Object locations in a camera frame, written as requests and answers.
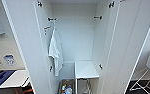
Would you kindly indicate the white wardrobe door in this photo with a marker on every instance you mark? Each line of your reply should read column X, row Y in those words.
column 131, row 40
column 22, row 36

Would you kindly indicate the white wardrobe cabinet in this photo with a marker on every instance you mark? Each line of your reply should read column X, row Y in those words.
column 74, row 36

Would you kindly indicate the white shirt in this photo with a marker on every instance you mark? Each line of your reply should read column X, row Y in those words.
column 56, row 50

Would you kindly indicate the white hanger with white shirt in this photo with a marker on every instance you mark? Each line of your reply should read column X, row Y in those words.
column 53, row 26

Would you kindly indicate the small black low hook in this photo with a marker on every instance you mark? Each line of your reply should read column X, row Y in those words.
column 51, row 68
column 100, row 66

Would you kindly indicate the orange and white label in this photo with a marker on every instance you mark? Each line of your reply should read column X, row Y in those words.
column 46, row 29

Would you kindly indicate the black wardrobe hook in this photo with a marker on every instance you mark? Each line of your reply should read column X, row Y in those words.
column 97, row 17
column 51, row 19

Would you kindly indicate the blue and white bottle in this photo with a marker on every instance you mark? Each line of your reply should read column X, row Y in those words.
column 68, row 90

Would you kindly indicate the black door hinge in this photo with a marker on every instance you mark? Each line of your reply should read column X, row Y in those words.
column 39, row 4
column 111, row 4

